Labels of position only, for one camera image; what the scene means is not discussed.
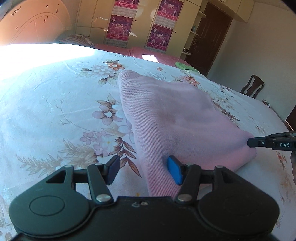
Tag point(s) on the pink long-sleeve sweater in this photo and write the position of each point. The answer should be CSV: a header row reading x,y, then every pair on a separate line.
x,y
177,119

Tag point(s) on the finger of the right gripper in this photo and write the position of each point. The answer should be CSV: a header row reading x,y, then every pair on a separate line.
x,y
260,142

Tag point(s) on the upper left pink poster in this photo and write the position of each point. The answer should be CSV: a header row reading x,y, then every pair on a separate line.
x,y
126,8

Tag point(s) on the pink checked bed cover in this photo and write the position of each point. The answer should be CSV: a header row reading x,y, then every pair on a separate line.
x,y
139,52

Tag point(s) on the dark wooden chair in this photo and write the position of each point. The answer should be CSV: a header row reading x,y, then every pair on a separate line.
x,y
253,87

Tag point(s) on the dark brown door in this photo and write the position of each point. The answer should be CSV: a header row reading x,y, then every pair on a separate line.
x,y
206,44

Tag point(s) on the cream wardrobe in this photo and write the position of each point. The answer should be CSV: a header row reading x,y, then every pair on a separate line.
x,y
94,17

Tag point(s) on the white floral bed sheet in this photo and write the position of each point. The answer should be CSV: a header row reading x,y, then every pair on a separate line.
x,y
60,106

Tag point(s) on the lower right pink poster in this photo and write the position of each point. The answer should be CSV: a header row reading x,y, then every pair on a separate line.
x,y
158,39

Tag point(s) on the green folded cloth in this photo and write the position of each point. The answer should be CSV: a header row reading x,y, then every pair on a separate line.
x,y
185,67

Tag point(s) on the person right hand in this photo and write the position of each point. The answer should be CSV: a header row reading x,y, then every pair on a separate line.
x,y
293,162

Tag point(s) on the upper right pink poster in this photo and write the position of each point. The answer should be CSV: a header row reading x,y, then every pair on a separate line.
x,y
168,13

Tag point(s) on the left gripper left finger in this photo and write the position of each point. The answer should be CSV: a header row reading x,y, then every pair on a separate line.
x,y
100,176

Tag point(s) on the orange striped pillow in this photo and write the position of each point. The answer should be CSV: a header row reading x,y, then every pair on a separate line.
x,y
80,40

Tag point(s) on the lower left pink poster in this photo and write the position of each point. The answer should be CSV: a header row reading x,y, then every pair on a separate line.
x,y
118,31

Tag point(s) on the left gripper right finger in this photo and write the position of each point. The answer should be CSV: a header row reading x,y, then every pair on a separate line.
x,y
187,176

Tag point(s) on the peach curved headboard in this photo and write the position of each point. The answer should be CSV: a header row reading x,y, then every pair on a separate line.
x,y
35,22

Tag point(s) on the pink poster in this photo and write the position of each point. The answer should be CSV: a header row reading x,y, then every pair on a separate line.
x,y
118,31
168,13
126,8
158,39

